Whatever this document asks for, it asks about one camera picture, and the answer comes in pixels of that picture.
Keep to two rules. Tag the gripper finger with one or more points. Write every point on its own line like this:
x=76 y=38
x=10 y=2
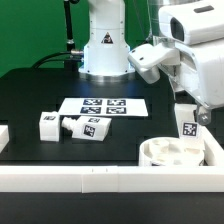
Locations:
x=203 y=115

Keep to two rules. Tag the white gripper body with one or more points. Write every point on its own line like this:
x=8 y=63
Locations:
x=188 y=45

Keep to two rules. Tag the white round stool seat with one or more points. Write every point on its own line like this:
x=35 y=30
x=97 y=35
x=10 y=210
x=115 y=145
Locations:
x=169 y=151

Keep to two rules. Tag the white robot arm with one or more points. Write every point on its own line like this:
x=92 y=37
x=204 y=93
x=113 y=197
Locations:
x=106 y=53

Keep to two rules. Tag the white marker sheet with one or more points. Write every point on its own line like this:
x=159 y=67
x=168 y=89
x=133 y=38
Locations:
x=104 y=107

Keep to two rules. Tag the black camera pole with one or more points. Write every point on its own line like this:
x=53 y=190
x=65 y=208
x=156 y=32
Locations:
x=70 y=64

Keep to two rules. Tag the white fence front wall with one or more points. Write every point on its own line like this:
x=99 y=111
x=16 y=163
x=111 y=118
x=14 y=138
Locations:
x=81 y=179

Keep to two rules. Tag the white fence left wall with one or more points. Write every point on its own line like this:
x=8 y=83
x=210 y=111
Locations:
x=4 y=137

